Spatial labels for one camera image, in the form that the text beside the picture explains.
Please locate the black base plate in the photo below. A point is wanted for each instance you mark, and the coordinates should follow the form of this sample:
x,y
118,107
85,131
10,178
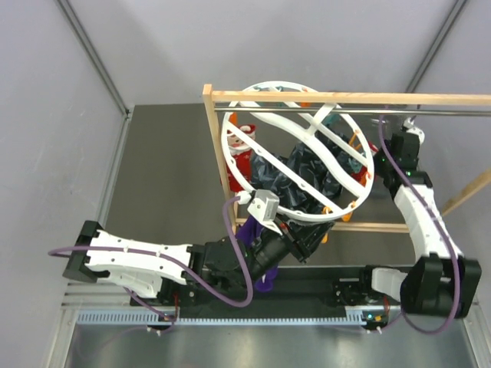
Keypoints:
x,y
298,292

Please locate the grey cable duct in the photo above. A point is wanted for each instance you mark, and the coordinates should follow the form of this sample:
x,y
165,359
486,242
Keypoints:
x,y
140,317

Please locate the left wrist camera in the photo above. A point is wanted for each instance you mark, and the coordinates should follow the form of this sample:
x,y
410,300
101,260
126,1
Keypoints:
x,y
262,205

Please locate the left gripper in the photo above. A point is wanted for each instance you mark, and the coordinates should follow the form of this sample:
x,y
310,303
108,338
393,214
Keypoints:
x,y
306,238

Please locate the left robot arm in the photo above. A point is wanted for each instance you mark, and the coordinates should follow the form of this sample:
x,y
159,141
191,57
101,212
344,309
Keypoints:
x,y
232,268

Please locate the purple sock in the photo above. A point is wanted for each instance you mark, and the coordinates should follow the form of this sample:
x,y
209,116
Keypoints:
x,y
249,234

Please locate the white round clip hanger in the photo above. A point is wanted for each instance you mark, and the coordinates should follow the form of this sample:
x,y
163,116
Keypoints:
x,y
291,95

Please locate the clear plastic bin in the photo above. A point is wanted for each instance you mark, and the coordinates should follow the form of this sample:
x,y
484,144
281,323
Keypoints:
x,y
408,197

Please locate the wooden rack frame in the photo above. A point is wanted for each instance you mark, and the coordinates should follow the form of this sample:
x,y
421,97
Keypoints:
x,y
212,97

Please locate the dark patterned cloth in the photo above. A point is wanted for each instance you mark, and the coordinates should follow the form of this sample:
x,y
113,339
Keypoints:
x,y
307,165

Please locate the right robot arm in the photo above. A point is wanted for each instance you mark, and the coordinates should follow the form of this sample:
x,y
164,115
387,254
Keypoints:
x,y
442,282

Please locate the red santa sock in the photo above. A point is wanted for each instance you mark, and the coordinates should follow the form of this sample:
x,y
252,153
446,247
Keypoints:
x,y
242,155

